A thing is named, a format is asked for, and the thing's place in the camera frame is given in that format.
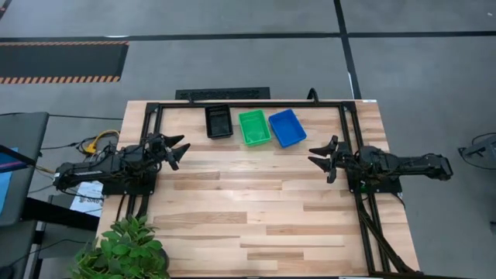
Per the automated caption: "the white printed paper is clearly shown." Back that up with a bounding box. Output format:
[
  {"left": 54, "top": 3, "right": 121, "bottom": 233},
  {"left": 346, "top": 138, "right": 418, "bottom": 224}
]
[{"left": 69, "top": 180, "right": 105, "bottom": 218}]

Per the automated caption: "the black perforated panel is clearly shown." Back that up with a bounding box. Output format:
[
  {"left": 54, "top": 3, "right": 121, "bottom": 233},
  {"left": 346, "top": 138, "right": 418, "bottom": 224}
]
[{"left": 174, "top": 87, "right": 271, "bottom": 101}]

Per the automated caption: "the blue sheet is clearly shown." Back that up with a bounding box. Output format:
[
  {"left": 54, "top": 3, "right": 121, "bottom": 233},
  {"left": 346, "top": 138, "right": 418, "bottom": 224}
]
[{"left": 0, "top": 146, "right": 19, "bottom": 216}]

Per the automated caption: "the green plastic basket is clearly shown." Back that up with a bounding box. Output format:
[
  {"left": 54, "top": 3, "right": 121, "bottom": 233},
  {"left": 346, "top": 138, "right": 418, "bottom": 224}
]
[{"left": 237, "top": 108, "right": 273, "bottom": 148}]

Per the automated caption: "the black furniture crossbar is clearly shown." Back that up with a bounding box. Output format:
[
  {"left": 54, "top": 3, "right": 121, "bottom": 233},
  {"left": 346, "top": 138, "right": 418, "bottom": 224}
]
[{"left": 21, "top": 197, "right": 101, "bottom": 233}]

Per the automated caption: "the large blue plastic basket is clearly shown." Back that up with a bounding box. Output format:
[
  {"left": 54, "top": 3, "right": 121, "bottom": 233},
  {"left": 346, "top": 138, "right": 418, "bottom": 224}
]
[{"left": 268, "top": 108, "right": 308, "bottom": 149}]

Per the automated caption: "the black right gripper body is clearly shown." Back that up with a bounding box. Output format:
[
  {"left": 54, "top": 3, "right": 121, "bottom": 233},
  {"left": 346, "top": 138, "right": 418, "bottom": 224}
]
[{"left": 335, "top": 141, "right": 364, "bottom": 174}]

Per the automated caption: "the yellow floor cable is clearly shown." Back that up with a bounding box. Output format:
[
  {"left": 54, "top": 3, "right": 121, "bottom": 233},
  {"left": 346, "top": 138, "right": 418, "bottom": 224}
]
[{"left": 79, "top": 129, "right": 121, "bottom": 155}]

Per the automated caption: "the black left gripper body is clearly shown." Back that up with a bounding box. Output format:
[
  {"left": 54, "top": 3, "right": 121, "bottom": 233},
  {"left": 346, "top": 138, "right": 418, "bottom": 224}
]
[{"left": 145, "top": 132, "right": 174, "bottom": 167}]

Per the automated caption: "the black plastic basket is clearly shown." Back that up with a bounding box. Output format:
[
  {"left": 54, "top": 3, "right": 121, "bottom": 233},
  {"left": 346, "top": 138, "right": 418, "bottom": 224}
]
[{"left": 204, "top": 103, "right": 235, "bottom": 140}]

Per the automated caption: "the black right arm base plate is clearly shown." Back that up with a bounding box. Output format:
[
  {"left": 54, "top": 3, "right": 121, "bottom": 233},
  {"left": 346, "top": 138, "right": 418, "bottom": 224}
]
[{"left": 346, "top": 176, "right": 404, "bottom": 195}]

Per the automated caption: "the black floor stand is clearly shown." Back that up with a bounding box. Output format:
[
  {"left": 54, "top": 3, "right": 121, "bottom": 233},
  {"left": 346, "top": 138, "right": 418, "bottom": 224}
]
[{"left": 457, "top": 132, "right": 496, "bottom": 171}]

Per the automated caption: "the black hazard-striped floor mat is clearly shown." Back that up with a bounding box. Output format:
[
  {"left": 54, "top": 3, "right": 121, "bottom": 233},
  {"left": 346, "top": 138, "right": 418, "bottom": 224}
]
[{"left": 0, "top": 40, "right": 130, "bottom": 85}]

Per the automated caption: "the green potted plant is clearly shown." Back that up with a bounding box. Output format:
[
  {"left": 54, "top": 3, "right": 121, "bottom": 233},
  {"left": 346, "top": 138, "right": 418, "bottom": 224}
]
[{"left": 68, "top": 214, "right": 172, "bottom": 279}]

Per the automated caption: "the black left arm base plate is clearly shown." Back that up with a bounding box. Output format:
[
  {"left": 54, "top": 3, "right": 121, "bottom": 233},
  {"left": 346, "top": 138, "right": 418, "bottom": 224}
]
[{"left": 101, "top": 170, "right": 158, "bottom": 197}]

